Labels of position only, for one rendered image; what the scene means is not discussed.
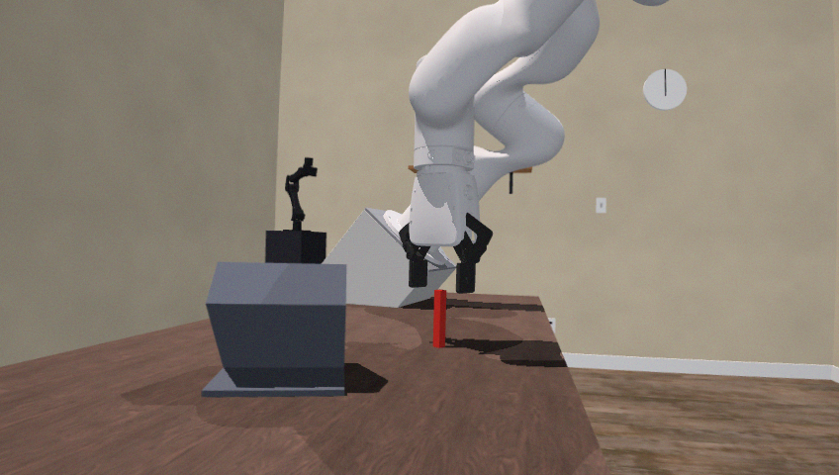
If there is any red peg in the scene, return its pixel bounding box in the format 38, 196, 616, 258
433, 290, 446, 348

